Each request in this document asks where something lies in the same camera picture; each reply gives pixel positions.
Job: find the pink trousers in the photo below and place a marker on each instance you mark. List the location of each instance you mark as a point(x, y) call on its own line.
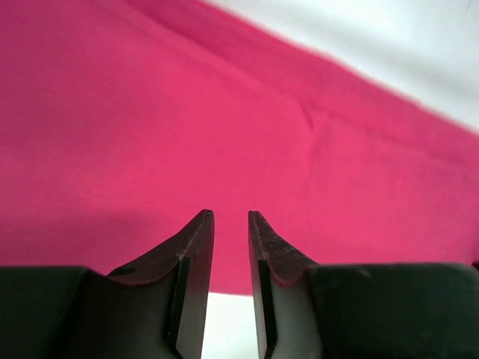
point(121, 120)

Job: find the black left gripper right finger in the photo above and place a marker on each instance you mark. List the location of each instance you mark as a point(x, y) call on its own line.
point(393, 310)

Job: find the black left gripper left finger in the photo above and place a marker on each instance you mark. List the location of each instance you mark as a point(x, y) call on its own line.
point(152, 307)

